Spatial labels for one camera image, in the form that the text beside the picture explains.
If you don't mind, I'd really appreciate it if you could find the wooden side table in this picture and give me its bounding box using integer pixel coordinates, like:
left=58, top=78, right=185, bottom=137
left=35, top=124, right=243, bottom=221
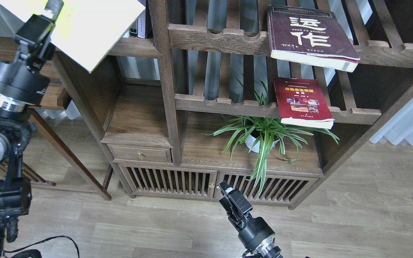
left=0, top=37, right=113, bottom=200

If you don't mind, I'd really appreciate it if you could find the lilac upright book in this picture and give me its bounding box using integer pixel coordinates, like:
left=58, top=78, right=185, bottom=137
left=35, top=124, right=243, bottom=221
left=137, top=8, right=152, bottom=39

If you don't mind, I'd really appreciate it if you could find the white plant pot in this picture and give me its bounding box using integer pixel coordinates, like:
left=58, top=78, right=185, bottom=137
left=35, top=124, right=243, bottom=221
left=245, top=128, right=280, bottom=154

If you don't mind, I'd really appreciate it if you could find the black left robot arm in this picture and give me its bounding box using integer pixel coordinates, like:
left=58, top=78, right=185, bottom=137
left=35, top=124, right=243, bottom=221
left=0, top=0, right=64, bottom=258

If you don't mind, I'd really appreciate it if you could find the yellow green book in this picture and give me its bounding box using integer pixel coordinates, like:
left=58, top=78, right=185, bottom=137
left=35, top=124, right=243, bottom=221
left=0, top=0, right=145, bottom=72

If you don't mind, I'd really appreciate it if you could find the dark maroon large book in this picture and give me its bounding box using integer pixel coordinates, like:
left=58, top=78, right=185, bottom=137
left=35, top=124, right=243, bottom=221
left=267, top=5, right=360, bottom=72

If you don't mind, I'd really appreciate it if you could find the dark grey upright book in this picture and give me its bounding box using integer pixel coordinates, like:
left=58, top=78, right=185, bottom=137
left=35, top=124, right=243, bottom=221
left=128, top=19, right=138, bottom=37

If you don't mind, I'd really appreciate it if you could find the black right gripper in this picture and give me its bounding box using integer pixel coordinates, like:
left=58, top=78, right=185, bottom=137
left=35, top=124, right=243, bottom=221
left=218, top=181, right=276, bottom=253

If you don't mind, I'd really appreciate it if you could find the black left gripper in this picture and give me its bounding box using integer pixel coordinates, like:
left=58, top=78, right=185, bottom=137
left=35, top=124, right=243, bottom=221
left=0, top=0, right=64, bottom=105

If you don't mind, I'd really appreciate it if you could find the black floor cable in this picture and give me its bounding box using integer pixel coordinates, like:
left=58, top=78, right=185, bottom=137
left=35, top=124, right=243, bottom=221
left=2, top=235, right=80, bottom=258

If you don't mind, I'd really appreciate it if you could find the wooden bookshelf unit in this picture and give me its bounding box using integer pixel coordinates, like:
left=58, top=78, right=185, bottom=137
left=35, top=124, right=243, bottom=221
left=14, top=0, right=413, bottom=210

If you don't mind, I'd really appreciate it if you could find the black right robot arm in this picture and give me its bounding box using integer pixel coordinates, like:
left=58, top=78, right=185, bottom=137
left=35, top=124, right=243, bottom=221
left=219, top=181, right=282, bottom=258

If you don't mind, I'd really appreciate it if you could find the red paperback book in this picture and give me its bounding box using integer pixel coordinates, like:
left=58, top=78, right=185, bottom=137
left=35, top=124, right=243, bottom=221
left=274, top=78, right=334, bottom=130

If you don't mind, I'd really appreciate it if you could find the white upright book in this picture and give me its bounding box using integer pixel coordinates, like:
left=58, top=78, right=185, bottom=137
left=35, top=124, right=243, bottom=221
left=122, top=30, right=130, bottom=38

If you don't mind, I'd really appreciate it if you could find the green spider plant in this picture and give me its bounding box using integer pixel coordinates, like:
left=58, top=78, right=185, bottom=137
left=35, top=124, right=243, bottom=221
left=211, top=78, right=339, bottom=194

